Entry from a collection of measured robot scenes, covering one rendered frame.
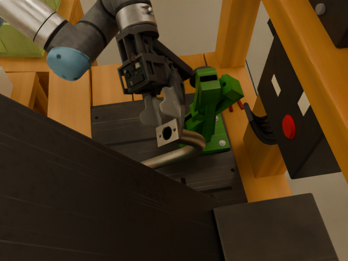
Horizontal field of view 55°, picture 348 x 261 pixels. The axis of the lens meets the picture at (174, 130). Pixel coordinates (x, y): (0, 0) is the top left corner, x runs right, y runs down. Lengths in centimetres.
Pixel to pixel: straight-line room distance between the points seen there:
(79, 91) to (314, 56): 92
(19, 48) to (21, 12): 79
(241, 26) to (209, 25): 165
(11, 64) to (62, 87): 36
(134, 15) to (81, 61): 13
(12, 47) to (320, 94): 129
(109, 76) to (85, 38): 54
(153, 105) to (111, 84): 56
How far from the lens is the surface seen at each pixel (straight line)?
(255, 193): 101
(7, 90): 131
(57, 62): 69
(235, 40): 117
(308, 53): 39
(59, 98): 119
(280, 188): 104
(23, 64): 151
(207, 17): 284
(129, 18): 67
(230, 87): 85
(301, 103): 45
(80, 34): 71
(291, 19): 43
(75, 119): 113
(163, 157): 81
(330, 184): 215
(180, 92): 63
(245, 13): 110
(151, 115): 66
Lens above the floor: 180
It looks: 58 degrees down
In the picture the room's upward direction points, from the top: straight up
